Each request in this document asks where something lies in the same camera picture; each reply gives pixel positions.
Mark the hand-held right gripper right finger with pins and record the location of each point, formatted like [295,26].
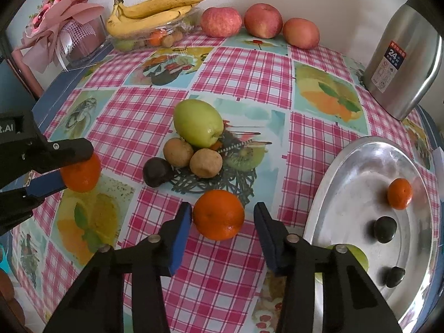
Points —
[267,239]

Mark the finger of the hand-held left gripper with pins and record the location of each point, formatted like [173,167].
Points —
[45,185]
[69,152]

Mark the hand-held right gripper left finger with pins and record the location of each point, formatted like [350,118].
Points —
[180,239]

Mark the orange tangerine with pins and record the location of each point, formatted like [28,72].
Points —
[399,193]
[83,177]
[156,38]
[218,214]

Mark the dark purple plum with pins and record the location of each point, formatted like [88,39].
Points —
[158,171]
[385,229]
[395,276]

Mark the brown kiwi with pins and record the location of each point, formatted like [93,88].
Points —
[178,152]
[205,163]
[169,40]

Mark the green jujube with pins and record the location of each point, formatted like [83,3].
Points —
[124,44]
[359,258]
[197,123]

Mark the round metal plate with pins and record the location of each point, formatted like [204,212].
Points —
[357,187]

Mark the clear glass vase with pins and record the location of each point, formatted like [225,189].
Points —
[86,41]

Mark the pink flower bouquet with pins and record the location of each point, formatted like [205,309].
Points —
[52,31]

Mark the bunch of yellow bananas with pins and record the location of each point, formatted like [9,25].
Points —
[149,17]

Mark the pink checked tablecloth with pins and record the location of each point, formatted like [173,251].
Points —
[242,76]

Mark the clear plastic container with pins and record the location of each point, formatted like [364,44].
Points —
[187,24]

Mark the red apple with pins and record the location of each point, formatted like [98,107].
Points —
[221,22]
[301,33]
[263,20]

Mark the stainless steel thermos jug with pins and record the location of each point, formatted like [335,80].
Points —
[406,52]

